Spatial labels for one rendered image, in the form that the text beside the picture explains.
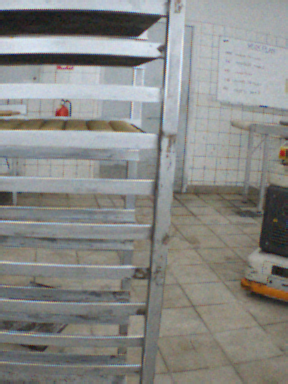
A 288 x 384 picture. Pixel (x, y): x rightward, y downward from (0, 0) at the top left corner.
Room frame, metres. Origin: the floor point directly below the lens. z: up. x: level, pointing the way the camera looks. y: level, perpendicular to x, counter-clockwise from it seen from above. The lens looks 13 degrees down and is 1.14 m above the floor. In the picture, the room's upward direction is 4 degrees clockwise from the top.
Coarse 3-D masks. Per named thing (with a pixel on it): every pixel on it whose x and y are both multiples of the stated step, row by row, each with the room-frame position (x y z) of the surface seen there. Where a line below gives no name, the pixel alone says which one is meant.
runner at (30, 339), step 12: (0, 336) 0.75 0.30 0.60; (12, 336) 0.75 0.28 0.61; (24, 336) 0.76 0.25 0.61; (36, 336) 0.76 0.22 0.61; (48, 336) 0.77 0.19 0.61; (60, 336) 0.77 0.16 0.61; (72, 336) 0.78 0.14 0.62; (84, 336) 0.78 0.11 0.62; (96, 336) 0.79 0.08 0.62; (108, 336) 0.79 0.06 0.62; (120, 336) 0.79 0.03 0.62; (132, 336) 0.80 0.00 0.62
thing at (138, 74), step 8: (136, 40) 1.22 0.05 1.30; (144, 40) 1.22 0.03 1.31; (136, 72) 1.22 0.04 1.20; (136, 80) 1.22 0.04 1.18; (136, 104) 1.22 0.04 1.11; (136, 112) 1.22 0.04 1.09; (128, 168) 1.22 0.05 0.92; (136, 168) 1.22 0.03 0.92; (128, 176) 1.22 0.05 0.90; (136, 176) 1.22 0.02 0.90; (128, 200) 1.22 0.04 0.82; (128, 208) 1.22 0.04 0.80; (128, 224) 1.22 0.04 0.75; (128, 256) 1.22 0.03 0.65; (128, 264) 1.22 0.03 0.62; (128, 280) 1.22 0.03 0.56; (120, 288) 1.24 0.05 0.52; (128, 288) 1.22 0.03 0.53; (120, 328) 1.22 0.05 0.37; (120, 352) 1.22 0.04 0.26
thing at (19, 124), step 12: (0, 120) 1.05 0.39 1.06; (12, 120) 1.05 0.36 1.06; (24, 120) 1.11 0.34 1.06; (36, 120) 1.08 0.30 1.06; (48, 120) 1.11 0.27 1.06; (60, 120) 1.11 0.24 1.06; (72, 120) 1.12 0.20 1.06; (84, 120) 1.13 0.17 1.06; (96, 120) 1.13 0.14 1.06; (132, 132) 0.85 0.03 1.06
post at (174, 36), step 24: (168, 0) 0.79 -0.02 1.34; (168, 24) 0.78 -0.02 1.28; (168, 48) 0.77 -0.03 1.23; (168, 72) 0.77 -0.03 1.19; (168, 96) 0.77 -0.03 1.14; (168, 120) 0.78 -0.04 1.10; (168, 144) 0.78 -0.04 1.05; (168, 168) 0.78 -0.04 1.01; (168, 192) 0.78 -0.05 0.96; (168, 216) 0.78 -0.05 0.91; (168, 240) 0.78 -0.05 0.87; (144, 336) 0.79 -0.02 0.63; (144, 360) 0.77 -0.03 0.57
